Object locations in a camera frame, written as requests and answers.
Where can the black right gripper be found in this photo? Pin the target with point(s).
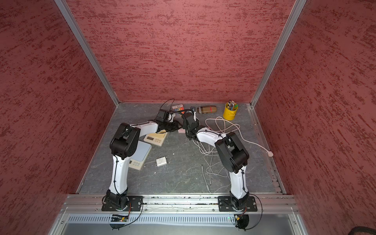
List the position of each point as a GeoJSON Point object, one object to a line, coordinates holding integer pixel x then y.
{"type": "Point", "coordinates": [198, 121]}

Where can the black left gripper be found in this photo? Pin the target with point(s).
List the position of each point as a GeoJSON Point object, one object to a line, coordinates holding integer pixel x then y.
{"type": "Point", "coordinates": [176, 126]}

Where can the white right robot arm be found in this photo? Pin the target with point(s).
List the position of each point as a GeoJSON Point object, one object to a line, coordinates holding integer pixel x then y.
{"type": "Point", "coordinates": [232, 154]}

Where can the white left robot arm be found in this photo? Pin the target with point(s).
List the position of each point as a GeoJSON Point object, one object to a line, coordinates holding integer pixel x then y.
{"type": "Point", "coordinates": [124, 145]}

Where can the white electronic scale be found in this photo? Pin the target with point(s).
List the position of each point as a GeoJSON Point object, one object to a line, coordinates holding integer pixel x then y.
{"type": "Point", "coordinates": [138, 159]}

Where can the pink power strip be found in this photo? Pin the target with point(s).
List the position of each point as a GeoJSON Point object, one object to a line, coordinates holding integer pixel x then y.
{"type": "Point", "coordinates": [183, 131]}

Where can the plaid brown glasses case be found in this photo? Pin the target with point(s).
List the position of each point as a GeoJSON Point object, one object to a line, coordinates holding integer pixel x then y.
{"type": "Point", "coordinates": [207, 109]}

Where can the rainbow highlighter pack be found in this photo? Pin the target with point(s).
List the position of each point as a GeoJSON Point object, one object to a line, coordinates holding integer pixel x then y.
{"type": "Point", "coordinates": [178, 107]}

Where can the small white charger block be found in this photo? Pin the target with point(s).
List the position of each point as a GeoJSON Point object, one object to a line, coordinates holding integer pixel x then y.
{"type": "Point", "coordinates": [161, 161]}

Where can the yellow metal pencil bucket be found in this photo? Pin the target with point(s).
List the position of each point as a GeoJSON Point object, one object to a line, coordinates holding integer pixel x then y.
{"type": "Point", "coordinates": [229, 115]}

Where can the bundle of colored pencils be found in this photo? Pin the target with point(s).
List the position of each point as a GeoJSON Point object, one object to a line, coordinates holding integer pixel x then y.
{"type": "Point", "coordinates": [231, 105]}

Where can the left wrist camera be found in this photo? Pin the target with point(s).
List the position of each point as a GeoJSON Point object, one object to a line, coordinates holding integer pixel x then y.
{"type": "Point", "coordinates": [169, 117]}

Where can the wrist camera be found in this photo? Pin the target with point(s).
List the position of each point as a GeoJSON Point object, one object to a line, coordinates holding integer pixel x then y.
{"type": "Point", "coordinates": [193, 109]}
{"type": "Point", "coordinates": [169, 117]}

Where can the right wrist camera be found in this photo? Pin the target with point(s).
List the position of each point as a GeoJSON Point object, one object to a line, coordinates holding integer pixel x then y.
{"type": "Point", "coordinates": [193, 109]}

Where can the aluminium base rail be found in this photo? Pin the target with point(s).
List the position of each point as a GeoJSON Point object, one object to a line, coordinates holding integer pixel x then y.
{"type": "Point", "coordinates": [177, 209]}

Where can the aluminium corner post right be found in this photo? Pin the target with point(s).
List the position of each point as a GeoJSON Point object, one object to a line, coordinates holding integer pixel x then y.
{"type": "Point", "coordinates": [287, 30]}

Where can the aluminium corner post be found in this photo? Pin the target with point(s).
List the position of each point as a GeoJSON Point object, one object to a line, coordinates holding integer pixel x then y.
{"type": "Point", "coordinates": [72, 23]}
{"type": "Point", "coordinates": [287, 30]}

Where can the aluminium corner post left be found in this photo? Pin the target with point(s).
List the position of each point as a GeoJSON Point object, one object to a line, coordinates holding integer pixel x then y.
{"type": "Point", "coordinates": [72, 23]}

